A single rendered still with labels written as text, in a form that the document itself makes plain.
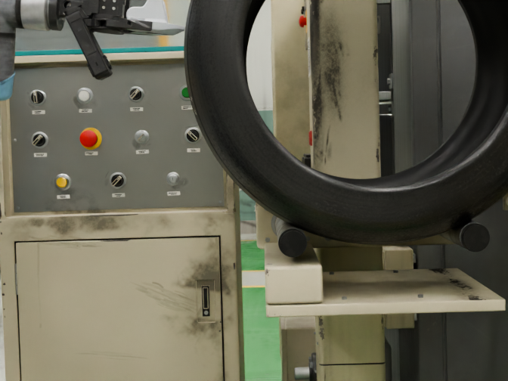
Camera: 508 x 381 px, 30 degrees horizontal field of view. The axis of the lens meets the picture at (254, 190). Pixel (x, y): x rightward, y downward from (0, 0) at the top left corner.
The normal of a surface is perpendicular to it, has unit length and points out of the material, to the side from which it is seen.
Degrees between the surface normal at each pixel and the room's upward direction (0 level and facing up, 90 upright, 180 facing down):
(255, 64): 90
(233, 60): 91
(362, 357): 90
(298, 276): 90
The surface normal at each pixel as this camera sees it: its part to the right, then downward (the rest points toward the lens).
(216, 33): -0.19, 0.04
